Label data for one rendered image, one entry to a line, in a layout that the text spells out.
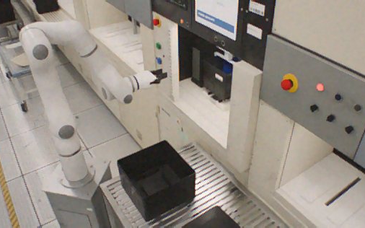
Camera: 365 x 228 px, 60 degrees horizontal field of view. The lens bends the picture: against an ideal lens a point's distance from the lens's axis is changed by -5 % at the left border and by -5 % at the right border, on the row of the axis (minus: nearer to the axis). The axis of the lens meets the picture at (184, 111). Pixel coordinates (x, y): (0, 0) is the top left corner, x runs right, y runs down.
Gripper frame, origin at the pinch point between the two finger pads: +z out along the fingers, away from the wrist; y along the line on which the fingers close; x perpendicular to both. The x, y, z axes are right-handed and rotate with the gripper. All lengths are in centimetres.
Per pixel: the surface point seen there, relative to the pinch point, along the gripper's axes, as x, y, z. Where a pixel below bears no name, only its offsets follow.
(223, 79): -10.9, 8.4, 34.7
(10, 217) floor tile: -119, -65, -103
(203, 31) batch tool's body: 24.8, 15.5, 14.7
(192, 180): -29, 46, -13
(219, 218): -33, 68, -15
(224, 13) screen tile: 37.6, 29.5, 14.6
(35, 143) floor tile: -119, -140, -64
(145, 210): -34, 46, -38
